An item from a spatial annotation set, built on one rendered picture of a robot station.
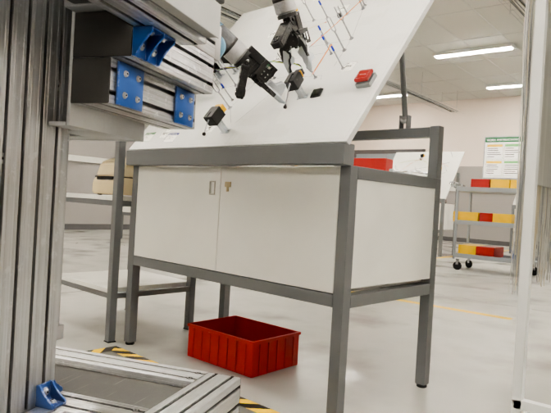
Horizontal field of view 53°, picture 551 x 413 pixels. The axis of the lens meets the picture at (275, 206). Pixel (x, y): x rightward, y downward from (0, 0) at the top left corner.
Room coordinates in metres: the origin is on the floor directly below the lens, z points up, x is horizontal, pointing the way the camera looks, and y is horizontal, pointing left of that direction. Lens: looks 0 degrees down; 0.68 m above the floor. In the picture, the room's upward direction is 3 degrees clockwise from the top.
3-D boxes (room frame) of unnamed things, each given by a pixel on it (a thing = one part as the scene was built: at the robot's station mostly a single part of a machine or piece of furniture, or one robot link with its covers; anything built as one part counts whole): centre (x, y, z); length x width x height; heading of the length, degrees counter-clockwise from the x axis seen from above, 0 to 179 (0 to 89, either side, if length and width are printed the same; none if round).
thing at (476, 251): (6.49, -2.55, 0.54); 0.99 x 0.50 x 1.08; 53
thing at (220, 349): (2.32, 0.10, 0.07); 0.39 x 0.29 x 0.14; 49
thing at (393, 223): (2.30, 0.00, 0.60); 1.17 x 0.58 x 0.40; 47
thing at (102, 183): (2.73, 0.72, 0.76); 0.30 x 0.21 x 0.20; 141
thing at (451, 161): (8.90, -2.27, 0.83); 1.18 x 0.72 x 1.65; 51
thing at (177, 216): (2.27, 0.41, 0.60); 0.55 x 0.02 x 0.39; 47
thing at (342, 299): (2.30, 0.01, 0.40); 1.18 x 0.60 x 0.80; 47
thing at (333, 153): (2.07, 0.22, 0.83); 1.18 x 0.05 x 0.06; 47
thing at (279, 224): (1.89, 0.01, 0.60); 0.55 x 0.03 x 0.39; 47
